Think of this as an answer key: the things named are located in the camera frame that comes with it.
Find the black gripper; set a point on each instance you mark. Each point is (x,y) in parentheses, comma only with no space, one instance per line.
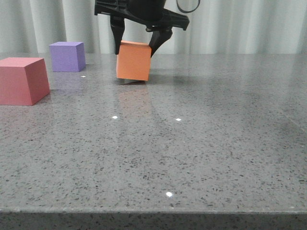
(151,13)

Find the orange foam block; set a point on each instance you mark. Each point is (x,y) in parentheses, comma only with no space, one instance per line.
(133,61)

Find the purple foam block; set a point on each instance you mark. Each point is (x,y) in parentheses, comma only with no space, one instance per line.
(67,56)

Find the pale green curtain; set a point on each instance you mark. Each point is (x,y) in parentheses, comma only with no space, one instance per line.
(216,26)

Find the red foam block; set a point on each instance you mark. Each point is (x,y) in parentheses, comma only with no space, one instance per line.
(23,80)

